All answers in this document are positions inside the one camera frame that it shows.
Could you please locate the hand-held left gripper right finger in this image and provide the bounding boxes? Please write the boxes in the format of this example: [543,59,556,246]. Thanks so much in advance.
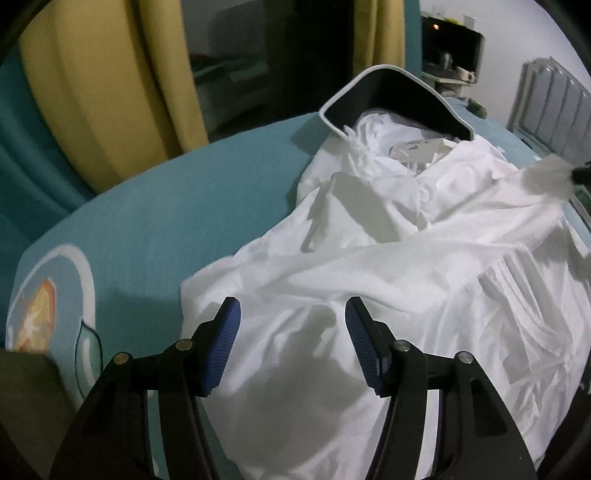
[345,296,539,480]

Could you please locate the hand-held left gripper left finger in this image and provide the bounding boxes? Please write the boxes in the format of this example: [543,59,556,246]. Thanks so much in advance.
[48,296,242,480]

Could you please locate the large white garment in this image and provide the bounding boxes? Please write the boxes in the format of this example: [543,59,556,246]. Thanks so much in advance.
[179,111,591,480]

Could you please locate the grey bed headboard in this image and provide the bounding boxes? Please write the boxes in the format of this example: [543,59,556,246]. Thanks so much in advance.
[507,55,591,162]

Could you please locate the clear plastic bag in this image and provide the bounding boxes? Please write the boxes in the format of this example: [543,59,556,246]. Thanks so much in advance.
[360,108,458,172]

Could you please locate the white desk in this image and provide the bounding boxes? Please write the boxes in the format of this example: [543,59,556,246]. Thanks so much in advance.
[420,69,476,100]

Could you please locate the black monitor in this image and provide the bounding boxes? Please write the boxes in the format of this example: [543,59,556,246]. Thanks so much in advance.
[421,16,485,77]

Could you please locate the black bag with white edge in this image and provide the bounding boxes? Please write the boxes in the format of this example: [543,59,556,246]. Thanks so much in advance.
[318,65,476,141]

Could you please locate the person's olive clothing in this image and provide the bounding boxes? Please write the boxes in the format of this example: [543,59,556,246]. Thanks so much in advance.
[0,350,72,480]

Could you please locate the narrow teal curtain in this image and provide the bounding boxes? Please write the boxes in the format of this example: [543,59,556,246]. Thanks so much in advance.
[403,0,423,75]

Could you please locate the narrow yellow curtain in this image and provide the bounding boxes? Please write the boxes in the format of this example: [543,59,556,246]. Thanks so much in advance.
[353,0,407,77]

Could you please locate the wide teal curtain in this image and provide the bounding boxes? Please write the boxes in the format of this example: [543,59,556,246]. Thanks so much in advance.
[0,46,95,261]

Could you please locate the wide yellow curtain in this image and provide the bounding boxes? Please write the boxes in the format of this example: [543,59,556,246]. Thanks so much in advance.
[18,0,208,192]

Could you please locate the glass sliding door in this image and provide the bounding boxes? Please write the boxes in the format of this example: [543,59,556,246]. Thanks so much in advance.
[182,0,356,144]

